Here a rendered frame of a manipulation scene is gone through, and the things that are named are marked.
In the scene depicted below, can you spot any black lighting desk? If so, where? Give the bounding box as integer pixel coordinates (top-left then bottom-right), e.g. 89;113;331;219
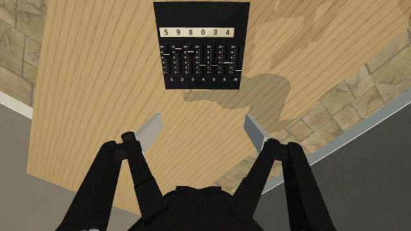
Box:
153;1;250;90

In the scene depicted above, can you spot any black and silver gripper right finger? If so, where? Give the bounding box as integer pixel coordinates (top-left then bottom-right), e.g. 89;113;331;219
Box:
211;114;337;231

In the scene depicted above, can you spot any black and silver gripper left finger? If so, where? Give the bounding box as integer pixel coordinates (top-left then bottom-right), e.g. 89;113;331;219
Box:
55;113;179;231

